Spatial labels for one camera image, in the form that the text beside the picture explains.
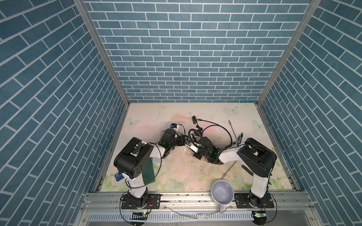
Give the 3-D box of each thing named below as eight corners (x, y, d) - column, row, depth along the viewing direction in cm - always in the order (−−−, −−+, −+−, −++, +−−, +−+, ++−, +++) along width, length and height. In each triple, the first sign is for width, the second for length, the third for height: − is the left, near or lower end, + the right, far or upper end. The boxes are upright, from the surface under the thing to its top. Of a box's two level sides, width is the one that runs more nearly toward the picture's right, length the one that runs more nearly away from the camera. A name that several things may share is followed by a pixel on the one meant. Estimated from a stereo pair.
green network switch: (144, 185, 81) (142, 183, 78) (142, 162, 90) (140, 160, 87) (155, 181, 82) (154, 179, 80) (152, 159, 91) (151, 157, 89)
